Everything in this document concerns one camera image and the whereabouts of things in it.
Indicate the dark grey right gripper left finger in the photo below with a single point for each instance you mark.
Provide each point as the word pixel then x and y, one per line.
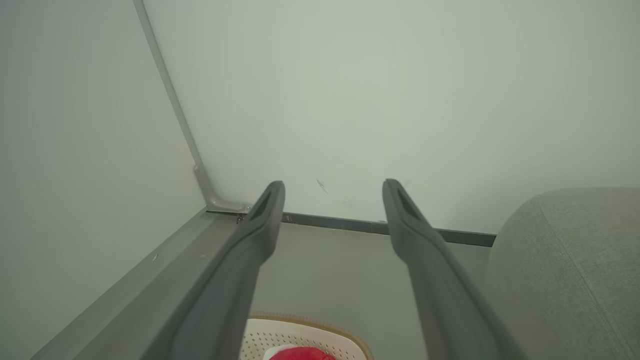
pixel 225 290

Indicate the red and white garment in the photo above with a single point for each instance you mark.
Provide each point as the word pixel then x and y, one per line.
pixel 300 354

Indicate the cream perforated laundry basket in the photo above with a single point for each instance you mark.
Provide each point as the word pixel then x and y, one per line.
pixel 300 332

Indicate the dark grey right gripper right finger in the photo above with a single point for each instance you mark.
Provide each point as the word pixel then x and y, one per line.
pixel 440 290

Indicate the grey metal panel bracket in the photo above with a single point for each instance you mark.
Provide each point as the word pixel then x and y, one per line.
pixel 172 100

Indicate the black baseboard strip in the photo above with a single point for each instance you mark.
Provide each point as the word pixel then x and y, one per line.
pixel 340 222

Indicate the grey wall base strip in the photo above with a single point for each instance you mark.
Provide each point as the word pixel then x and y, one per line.
pixel 125 300

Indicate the grey fabric sofa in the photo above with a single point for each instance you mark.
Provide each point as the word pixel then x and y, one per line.
pixel 575 280

